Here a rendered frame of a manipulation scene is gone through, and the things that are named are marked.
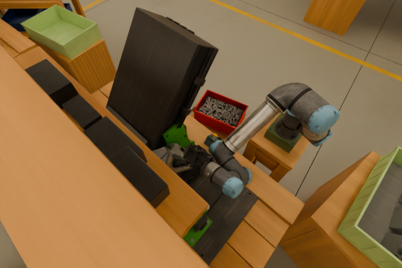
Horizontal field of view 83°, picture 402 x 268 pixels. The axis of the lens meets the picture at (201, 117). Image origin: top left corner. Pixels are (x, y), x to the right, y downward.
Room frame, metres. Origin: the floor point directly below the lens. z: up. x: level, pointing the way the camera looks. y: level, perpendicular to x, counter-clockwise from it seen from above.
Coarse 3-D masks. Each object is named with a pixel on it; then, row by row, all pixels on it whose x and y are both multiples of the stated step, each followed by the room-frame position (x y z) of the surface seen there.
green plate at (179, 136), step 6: (174, 126) 0.54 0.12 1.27; (168, 132) 0.51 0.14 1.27; (174, 132) 0.52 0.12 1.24; (180, 132) 0.54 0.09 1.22; (186, 132) 0.56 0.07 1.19; (168, 138) 0.49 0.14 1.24; (174, 138) 0.51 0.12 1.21; (180, 138) 0.53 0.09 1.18; (186, 138) 0.55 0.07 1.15; (180, 144) 0.51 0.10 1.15; (186, 144) 0.53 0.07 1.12
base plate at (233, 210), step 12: (204, 180) 0.43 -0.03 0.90; (204, 192) 0.36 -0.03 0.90; (216, 192) 0.36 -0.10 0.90; (216, 204) 0.30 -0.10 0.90; (228, 204) 0.30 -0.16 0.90; (240, 204) 0.31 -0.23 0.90; (252, 204) 0.31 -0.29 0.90; (216, 216) 0.24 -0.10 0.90; (228, 216) 0.24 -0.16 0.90; (240, 216) 0.25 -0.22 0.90; (216, 228) 0.19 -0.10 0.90; (228, 228) 0.19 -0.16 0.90; (204, 240) 0.13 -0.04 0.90; (216, 240) 0.13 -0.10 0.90; (204, 252) 0.08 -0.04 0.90; (216, 252) 0.08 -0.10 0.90
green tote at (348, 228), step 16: (384, 160) 0.60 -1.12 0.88; (400, 160) 0.60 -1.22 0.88; (368, 176) 0.52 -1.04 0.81; (368, 192) 0.39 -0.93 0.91; (352, 208) 0.33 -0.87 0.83; (352, 224) 0.22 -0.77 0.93; (352, 240) 0.17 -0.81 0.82; (368, 240) 0.15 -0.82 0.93; (368, 256) 0.10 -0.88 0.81; (384, 256) 0.09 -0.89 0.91
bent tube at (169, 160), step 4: (168, 144) 0.48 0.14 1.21; (172, 144) 0.49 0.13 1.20; (168, 156) 0.44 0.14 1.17; (168, 160) 0.42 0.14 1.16; (172, 160) 0.43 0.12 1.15; (168, 164) 0.41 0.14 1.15; (172, 168) 0.41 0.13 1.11; (176, 168) 0.42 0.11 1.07; (180, 168) 0.43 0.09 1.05; (184, 168) 0.44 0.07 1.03; (188, 168) 0.45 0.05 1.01; (176, 172) 0.41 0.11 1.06
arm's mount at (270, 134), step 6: (282, 114) 0.88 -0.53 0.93; (276, 120) 0.83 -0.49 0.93; (270, 126) 0.78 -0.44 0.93; (270, 132) 0.74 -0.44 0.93; (270, 138) 0.73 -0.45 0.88; (276, 138) 0.71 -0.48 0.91; (276, 144) 0.69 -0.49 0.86; (282, 144) 0.67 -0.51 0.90; (288, 144) 0.66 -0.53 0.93; (294, 144) 0.66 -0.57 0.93; (288, 150) 0.64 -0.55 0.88
